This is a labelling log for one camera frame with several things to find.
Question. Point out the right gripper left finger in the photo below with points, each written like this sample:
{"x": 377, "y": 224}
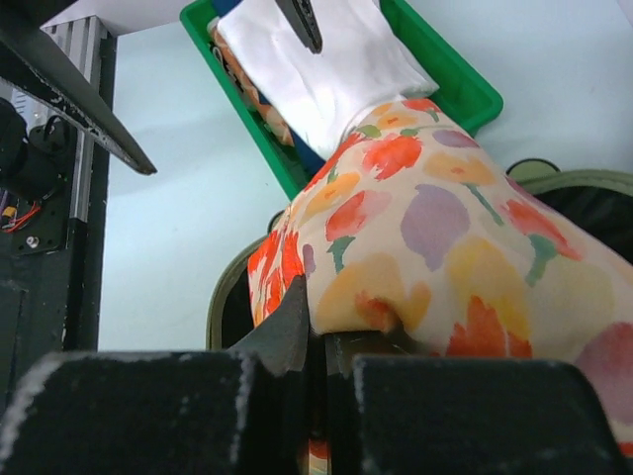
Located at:
{"x": 241, "y": 410}

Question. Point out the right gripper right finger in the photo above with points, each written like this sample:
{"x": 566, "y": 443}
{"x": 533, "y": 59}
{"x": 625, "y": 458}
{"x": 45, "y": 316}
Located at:
{"x": 390, "y": 411}

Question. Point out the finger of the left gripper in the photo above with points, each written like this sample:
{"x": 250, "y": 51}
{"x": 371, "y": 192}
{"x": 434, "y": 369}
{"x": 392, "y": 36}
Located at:
{"x": 32, "y": 63}
{"x": 302, "y": 19}

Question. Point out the white cloth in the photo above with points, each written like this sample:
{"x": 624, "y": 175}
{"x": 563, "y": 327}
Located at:
{"x": 323, "y": 96}

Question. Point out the orange rabbit print cloth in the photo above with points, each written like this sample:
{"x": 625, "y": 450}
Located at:
{"x": 247, "y": 92}

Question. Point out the floral tulip print cloth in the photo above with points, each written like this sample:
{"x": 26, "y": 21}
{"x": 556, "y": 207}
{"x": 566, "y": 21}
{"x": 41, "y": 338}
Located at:
{"x": 411, "y": 231}

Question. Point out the olive green hard-shell suitcase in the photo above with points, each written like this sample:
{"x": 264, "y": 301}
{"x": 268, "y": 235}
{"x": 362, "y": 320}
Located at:
{"x": 598, "y": 201}

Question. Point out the green plastic tray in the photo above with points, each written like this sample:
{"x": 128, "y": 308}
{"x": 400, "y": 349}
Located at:
{"x": 464, "y": 94}

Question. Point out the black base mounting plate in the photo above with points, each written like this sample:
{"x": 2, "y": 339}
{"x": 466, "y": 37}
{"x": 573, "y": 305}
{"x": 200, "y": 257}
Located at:
{"x": 52, "y": 255}

